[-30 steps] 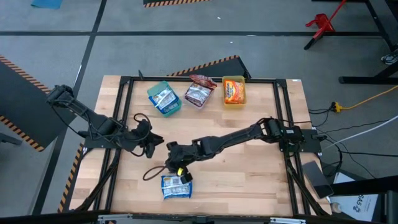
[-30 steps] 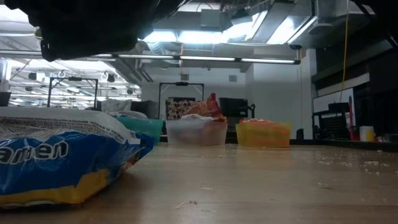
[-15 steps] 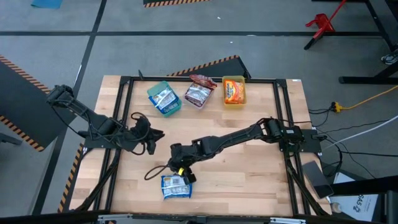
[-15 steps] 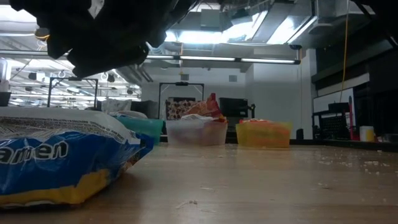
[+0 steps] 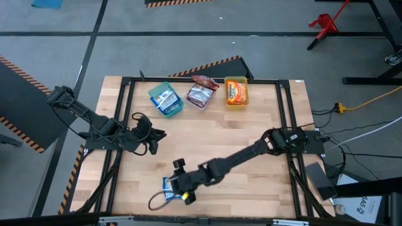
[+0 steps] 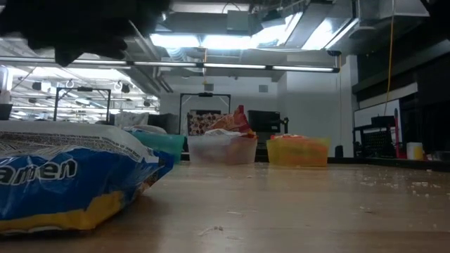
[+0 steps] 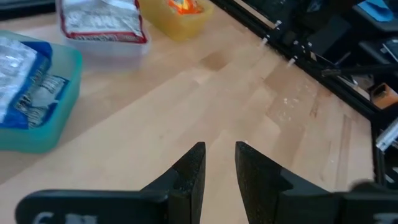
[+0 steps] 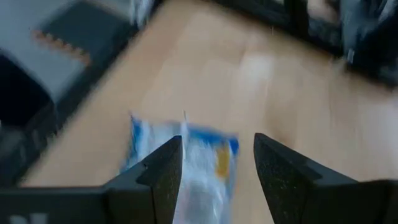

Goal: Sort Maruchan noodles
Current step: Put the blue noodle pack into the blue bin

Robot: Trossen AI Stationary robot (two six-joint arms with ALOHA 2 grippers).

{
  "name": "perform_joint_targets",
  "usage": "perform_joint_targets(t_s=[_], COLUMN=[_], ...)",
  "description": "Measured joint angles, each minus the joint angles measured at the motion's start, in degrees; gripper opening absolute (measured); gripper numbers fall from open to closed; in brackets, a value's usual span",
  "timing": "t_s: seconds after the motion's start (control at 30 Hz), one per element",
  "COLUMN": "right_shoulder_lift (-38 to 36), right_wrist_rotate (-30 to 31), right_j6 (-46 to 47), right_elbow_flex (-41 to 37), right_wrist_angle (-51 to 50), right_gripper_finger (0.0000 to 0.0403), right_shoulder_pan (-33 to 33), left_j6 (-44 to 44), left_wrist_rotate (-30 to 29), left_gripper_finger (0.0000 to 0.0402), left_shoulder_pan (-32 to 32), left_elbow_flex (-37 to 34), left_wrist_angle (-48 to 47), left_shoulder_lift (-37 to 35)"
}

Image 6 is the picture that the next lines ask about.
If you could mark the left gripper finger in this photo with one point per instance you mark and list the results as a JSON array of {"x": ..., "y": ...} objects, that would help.
[
  {"x": 133, "y": 15},
  {"x": 105, "y": 45}
]

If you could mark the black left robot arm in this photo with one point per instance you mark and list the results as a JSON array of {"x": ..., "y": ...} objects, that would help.
[{"x": 17, "y": 21}]

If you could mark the black monitor on arm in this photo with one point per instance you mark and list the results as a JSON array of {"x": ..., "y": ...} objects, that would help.
[{"x": 263, "y": 121}]

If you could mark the long led light bar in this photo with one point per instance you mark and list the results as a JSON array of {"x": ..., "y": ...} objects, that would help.
[{"x": 168, "y": 64}]

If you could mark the white cloth cover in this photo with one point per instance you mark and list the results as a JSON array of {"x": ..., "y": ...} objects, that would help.
[{"x": 131, "y": 119}]

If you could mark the bright ceiling light panel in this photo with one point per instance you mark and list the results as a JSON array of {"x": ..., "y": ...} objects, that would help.
[{"x": 225, "y": 41}]

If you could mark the black box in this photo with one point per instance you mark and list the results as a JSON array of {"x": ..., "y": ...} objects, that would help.
[{"x": 163, "y": 123}]

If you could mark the black screen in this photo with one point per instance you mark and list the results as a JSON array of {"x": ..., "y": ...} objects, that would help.
[{"x": 5, "y": 112}]

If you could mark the teal plastic bin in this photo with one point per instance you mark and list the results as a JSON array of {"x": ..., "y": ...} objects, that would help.
[{"x": 161, "y": 147}]

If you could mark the red white patterned cloth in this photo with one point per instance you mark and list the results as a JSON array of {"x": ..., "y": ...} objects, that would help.
[{"x": 198, "y": 123}]

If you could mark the clear plastic bin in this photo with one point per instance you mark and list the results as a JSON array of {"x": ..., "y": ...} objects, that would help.
[{"x": 218, "y": 151}]

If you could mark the angled ceiling light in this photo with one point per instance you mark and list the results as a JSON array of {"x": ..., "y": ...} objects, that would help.
[{"x": 327, "y": 35}]

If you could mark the yellow plastic bin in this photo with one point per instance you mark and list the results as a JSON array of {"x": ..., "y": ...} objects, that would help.
[{"x": 299, "y": 154}]

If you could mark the small black speaker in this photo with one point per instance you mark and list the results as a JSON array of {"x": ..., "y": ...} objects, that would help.
[{"x": 339, "y": 151}]

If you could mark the white board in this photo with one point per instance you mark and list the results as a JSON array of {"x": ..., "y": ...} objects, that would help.
[{"x": 369, "y": 110}]

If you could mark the black rack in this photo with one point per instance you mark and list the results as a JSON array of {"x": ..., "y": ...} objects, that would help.
[{"x": 378, "y": 144}]

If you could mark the red floor stand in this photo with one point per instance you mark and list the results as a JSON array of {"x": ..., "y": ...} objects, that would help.
[{"x": 396, "y": 133}]

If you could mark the yellow white roll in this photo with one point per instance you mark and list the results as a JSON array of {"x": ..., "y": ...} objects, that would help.
[{"x": 415, "y": 151}]

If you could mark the black frame stand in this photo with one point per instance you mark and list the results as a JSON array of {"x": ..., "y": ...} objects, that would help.
[
  {"x": 81, "y": 89},
  {"x": 205, "y": 94}
]

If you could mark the grey wall vent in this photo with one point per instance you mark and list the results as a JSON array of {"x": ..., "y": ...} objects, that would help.
[
  {"x": 263, "y": 88},
  {"x": 209, "y": 86}
]

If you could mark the black security camera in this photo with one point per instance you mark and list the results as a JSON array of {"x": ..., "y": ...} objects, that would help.
[{"x": 334, "y": 52}]

